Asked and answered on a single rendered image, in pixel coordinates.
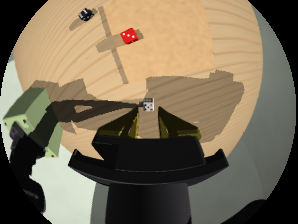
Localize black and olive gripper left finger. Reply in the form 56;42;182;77
95;107;139;138

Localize white die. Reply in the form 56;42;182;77
143;98;154;111

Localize red die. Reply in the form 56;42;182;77
120;28;139;45

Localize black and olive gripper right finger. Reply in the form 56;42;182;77
158;106;202;140

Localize tan flat mat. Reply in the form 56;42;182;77
103;0;215;84

